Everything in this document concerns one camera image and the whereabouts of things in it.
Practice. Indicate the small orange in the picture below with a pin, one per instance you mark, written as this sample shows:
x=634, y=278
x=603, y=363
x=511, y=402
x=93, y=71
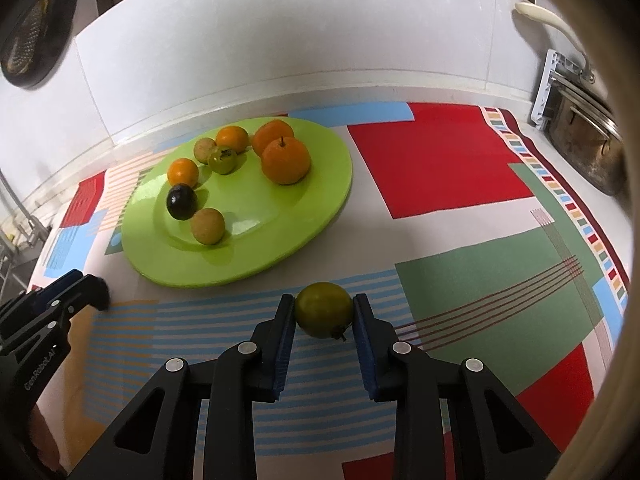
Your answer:
x=232, y=139
x=182, y=172

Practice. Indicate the steel cooking pot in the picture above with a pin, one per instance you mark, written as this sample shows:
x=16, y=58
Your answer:
x=580, y=140

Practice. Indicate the person's left hand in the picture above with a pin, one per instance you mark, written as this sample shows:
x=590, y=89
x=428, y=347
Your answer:
x=47, y=440

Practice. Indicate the tan round fruit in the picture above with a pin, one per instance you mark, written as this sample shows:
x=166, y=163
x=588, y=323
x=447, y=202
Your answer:
x=207, y=226
x=204, y=150

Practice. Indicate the black frying pan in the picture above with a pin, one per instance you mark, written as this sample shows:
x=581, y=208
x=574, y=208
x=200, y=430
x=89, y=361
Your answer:
x=35, y=35

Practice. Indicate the white saucepan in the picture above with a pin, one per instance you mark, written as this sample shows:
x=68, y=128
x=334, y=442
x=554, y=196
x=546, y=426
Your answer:
x=545, y=17

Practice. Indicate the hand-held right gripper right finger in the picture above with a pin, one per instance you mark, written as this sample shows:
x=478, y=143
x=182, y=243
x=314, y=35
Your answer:
x=364, y=345

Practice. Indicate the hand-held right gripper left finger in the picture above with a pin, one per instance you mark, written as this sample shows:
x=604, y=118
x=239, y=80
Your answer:
x=286, y=340

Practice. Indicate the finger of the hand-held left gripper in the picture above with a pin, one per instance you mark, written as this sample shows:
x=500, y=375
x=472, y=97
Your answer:
x=75, y=295
x=62, y=281

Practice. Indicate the green persimmon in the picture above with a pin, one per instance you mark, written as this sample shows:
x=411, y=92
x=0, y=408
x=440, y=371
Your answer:
x=222, y=161

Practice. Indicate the colourful patchwork table mat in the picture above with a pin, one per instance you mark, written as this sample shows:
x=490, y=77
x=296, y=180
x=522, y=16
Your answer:
x=450, y=160

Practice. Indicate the round green fruit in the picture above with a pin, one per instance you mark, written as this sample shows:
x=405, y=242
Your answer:
x=324, y=315

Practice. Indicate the large orange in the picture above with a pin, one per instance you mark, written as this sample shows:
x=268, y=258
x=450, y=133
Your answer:
x=267, y=135
x=285, y=162

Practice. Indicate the white dish rack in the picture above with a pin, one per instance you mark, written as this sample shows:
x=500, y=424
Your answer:
x=542, y=100

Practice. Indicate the green plate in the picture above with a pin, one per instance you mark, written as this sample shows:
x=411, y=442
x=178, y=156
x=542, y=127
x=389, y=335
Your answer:
x=280, y=220

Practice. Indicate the metal faucet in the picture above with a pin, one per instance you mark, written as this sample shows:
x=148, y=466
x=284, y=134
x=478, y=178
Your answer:
x=20, y=220

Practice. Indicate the dark plum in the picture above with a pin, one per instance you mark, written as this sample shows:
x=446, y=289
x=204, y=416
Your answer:
x=180, y=202
x=102, y=294

